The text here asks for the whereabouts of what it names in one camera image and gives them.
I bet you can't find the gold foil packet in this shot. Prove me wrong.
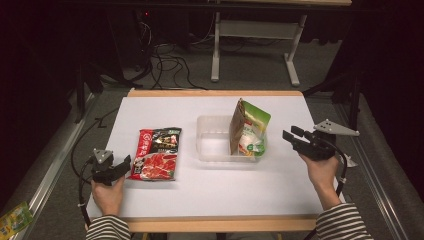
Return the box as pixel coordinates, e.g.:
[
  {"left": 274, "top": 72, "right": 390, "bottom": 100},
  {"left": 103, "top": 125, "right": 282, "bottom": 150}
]
[{"left": 228, "top": 97, "right": 248, "bottom": 156}]

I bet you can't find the person's right hand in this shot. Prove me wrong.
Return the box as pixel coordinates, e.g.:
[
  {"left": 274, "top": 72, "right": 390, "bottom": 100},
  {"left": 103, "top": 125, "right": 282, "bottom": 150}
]
[{"left": 299, "top": 154, "right": 340, "bottom": 195}]

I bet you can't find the grey metal desk frame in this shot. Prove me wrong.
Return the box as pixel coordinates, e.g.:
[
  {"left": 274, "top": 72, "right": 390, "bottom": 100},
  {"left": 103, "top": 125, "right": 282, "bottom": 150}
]
[{"left": 210, "top": 0, "right": 353, "bottom": 88}]

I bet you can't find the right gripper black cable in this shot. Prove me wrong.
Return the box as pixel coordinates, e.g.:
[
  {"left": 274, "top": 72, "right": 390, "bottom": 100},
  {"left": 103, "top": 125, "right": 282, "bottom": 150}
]
[{"left": 302, "top": 141, "right": 348, "bottom": 240}]

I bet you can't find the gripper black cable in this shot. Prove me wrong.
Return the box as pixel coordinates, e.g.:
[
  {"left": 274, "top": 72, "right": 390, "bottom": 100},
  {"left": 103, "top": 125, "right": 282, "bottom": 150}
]
[
  {"left": 76, "top": 158, "right": 94, "bottom": 229},
  {"left": 302, "top": 141, "right": 348, "bottom": 240}
]

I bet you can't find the black floor cable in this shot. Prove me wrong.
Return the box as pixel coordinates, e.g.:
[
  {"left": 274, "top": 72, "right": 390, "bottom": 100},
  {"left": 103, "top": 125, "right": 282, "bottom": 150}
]
[{"left": 70, "top": 107, "right": 120, "bottom": 178}]

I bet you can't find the green and white pouch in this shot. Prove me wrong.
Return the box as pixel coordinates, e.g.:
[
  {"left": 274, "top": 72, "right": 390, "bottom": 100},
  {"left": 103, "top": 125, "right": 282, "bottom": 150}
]
[{"left": 237, "top": 99, "right": 272, "bottom": 158}]

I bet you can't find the person's left hand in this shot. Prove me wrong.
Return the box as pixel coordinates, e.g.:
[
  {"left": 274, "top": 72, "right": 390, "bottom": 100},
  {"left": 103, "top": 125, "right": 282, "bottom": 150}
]
[{"left": 91, "top": 175, "right": 126, "bottom": 211}]

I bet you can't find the black metal stand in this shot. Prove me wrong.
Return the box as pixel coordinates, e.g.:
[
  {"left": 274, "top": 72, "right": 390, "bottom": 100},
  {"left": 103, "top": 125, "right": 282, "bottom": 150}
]
[
  {"left": 73, "top": 61, "right": 105, "bottom": 125},
  {"left": 302, "top": 71, "right": 364, "bottom": 138}
]

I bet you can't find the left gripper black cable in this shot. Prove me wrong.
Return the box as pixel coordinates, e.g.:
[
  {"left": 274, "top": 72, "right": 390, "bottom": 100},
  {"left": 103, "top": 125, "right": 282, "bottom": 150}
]
[{"left": 76, "top": 158, "right": 94, "bottom": 229}]

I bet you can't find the white table sheet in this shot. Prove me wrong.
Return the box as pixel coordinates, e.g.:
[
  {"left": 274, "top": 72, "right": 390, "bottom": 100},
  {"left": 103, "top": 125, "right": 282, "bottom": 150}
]
[{"left": 85, "top": 96, "right": 332, "bottom": 220}]

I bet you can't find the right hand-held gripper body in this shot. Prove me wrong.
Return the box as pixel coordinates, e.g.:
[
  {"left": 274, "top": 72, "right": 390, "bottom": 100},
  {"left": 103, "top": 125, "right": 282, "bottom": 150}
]
[{"left": 299, "top": 118, "right": 361, "bottom": 162}]

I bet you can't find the red and black food packet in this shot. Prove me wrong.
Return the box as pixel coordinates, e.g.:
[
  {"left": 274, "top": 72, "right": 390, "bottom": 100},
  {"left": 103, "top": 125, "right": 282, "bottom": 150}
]
[{"left": 127, "top": 126, "right": 183, "bottom": 182}]

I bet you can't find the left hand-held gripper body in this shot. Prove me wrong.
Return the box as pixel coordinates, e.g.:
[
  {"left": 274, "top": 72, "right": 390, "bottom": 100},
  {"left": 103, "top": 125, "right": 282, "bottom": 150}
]
[{"left": 89, "top": 148, "right": 122, "bottom": 187}]

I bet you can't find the clear plastic container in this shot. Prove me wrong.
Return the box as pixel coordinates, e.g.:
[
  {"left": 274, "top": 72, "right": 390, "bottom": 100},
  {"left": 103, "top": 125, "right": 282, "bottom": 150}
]
[{"left": 195, "top": 114, "right": 269, "bottom": 164}]

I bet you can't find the tangle of black floor cables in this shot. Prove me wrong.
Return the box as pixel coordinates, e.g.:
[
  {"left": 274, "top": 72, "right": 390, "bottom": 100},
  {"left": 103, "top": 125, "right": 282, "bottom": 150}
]
[{"left": 131, "top": 13, "right": 214, "bottom": 91}]

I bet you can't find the green and yellow packet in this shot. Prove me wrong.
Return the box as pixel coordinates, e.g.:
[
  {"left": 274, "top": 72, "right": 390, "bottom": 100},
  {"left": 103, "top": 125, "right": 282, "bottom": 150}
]
[{"left": 0, "top": 201, "right": 35, "bottom": 240}]

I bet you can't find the aluminium rail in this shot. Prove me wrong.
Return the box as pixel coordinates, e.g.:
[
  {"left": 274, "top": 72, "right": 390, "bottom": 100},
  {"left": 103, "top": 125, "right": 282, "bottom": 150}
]
[
  {"left": 12, "top": 93, "right": 98, "bottom": 240},
  {"left": 334, "top": 103, "right": 415, "bottom": 240}
]

